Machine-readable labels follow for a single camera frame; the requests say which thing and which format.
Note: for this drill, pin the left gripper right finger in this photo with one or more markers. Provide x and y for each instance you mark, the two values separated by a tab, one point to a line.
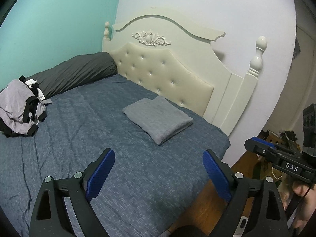
267	216

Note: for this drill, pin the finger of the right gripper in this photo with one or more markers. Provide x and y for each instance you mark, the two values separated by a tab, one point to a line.
260	147

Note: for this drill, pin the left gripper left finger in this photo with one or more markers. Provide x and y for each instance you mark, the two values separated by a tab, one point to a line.
50	216

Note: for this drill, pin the grey knit sweater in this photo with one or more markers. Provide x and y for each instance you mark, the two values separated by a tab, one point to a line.
157	117

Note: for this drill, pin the person's right hand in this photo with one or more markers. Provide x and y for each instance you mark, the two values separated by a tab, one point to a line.
306	207

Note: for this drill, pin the blue bed cover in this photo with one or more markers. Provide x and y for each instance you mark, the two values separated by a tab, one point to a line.
140	188

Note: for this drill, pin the lavender and black jacket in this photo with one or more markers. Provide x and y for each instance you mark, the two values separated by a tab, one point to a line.
23	107

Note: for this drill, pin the cream tufted headboard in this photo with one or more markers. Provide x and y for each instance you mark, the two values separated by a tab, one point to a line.
167	53

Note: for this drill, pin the dark grey long pillow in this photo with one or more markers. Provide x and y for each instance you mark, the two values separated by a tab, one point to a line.
77	71

